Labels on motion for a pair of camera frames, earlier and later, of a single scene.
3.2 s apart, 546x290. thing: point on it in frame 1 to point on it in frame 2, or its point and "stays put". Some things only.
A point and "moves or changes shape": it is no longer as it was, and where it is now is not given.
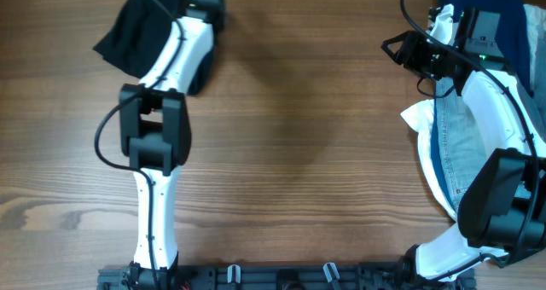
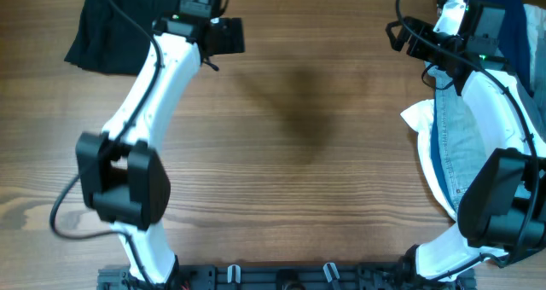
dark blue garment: x=508 y=0 stays put
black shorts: x=141 y=27 moves or changes shape
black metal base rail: x=300 y=276 stays put
